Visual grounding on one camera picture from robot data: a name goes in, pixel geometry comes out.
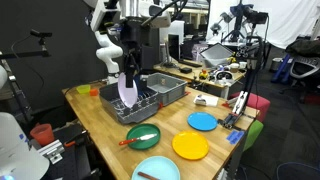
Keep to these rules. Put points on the small black box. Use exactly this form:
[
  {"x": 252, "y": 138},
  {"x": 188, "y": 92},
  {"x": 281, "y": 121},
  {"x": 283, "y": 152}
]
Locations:
[{"x": 186, "y": 70}]

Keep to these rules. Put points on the silver aluminium bracket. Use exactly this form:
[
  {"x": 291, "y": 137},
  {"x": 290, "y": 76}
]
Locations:
[{"x": 50, "y": 151}]

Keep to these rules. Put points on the light cyan plate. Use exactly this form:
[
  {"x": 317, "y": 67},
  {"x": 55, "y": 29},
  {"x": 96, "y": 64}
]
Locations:
[{"x": 156, "y": 166}]

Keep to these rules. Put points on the yellow plate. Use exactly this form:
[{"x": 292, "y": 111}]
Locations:
[{"x": 190, "y": 145}]

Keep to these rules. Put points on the white cup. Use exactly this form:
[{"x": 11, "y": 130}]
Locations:
[{"x": 234, "y": 67}]

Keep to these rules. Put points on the white black gadget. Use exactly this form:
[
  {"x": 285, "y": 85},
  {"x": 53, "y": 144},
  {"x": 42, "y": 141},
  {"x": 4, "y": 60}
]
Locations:
[{"x": 223, "y": 75}]

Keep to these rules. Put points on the white computer monitor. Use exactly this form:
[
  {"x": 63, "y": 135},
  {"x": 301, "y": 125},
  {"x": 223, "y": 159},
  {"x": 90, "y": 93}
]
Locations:
[{"x": 176, "y": 28}]

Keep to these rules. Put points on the small blue tape label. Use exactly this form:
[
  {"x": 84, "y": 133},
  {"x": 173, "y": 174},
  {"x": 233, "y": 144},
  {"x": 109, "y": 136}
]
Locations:
[{"x": 231, "y": 135}]

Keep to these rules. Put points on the blue plate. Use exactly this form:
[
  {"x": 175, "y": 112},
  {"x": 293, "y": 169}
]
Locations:
[{"x": 202, "y": 121}]

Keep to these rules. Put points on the blue metal stand legs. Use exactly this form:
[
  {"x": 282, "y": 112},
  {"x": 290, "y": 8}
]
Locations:
[{"x": 280, "y": 70}]

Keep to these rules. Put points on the grey dish rack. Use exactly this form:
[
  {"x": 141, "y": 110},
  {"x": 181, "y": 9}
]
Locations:
[{"x": 133, "y": 115}]

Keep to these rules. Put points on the white backdrop cloth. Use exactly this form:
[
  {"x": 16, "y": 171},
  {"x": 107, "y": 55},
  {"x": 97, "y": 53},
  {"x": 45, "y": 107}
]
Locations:
[{"x": 290, "y": 20}]

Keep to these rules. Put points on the green plate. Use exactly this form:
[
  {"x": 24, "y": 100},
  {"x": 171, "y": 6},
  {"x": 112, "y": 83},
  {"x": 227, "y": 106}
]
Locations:
[{"x": 141, "y": 128}]

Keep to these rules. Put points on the pink stool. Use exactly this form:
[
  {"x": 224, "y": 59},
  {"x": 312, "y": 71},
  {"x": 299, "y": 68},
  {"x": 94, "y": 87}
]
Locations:
[{"x": 260, "y": 103}]

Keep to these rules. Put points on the black camera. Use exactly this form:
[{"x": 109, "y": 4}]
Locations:
[{"x": 40, "y": 33}]

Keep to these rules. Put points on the small orange cup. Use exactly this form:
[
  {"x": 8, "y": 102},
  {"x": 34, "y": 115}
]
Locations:
[{"x": 93, "y": 92}]

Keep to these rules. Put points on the grey plastic bin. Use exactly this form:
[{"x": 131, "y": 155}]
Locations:
[{"x": 166, "y": 91}]

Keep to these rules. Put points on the lilac plate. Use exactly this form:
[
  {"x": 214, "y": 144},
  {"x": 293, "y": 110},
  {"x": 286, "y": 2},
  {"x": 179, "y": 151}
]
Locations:
[{"x": 128, "y": 96}]

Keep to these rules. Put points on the white sponge box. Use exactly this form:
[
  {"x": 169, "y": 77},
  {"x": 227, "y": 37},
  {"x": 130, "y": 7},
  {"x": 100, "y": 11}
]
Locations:
[{"x": 206, "y": 100}]

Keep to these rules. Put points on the black keyboard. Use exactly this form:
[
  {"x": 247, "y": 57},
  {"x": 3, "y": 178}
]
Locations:
[{"x": 191, "y": 63}]

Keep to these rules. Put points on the red plastic cup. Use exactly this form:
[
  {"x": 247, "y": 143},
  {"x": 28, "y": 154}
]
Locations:
[{"x": 42, "y": 135}]

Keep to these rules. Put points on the white plastic housing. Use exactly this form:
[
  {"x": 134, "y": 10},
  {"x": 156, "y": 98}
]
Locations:
[{"x": 16, "y": 150}]

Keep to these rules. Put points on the wooden background table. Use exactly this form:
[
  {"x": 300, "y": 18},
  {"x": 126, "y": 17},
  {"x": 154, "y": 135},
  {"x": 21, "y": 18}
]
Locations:
[{"x": 173, "y": 71}]

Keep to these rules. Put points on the lime green bowl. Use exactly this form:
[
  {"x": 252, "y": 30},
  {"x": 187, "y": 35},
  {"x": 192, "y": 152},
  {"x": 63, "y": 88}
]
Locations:
[{"x": 83, "y": 89}]

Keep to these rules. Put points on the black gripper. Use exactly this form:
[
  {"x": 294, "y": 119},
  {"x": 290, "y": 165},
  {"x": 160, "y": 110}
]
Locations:
[{"x": 132, "y": 36}]

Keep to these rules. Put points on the dark jacket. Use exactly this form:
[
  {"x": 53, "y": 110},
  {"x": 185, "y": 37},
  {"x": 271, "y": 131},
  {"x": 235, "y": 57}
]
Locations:
[{"x": 305, "y": 47}]

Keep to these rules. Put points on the brown wooden utensil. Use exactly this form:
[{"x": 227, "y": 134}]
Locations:
[{"x": 146, "y": 175}]

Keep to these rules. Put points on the large blue tape label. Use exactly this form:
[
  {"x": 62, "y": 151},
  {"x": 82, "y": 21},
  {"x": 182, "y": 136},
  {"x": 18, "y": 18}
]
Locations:
[{"x": 238, "y": 138}]

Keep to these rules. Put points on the green stool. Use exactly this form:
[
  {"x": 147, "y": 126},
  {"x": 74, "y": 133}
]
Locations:
[{"x": 254, "y": 131}]

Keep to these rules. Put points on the grey trash can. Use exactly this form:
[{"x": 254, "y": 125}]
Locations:
[{"x": 276, "y": 64}]

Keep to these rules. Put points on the grey tilted tray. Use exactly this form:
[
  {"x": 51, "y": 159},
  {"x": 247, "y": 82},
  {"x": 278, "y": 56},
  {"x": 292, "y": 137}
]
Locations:
[{"x": 216, "y": 53}]

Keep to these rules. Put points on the black boom stand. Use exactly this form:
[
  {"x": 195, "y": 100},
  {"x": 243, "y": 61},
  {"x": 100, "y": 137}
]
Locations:
[{"x": 26, "y": 54}]

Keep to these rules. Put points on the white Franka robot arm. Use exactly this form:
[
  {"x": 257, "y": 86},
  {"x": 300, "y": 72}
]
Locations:
[{"x": 110, "y": 53}]

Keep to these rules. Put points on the yellow rubber duck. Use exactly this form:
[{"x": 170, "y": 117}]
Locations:
[{"x": 203, "y": 74}]

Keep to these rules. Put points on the black tripod camera rig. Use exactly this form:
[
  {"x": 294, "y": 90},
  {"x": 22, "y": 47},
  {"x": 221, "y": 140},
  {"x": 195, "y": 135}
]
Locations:
[{"x": 240, "y": 13}]

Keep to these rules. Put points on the black office chair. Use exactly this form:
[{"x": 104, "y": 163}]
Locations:
[{"x": 303, "y": 68}]

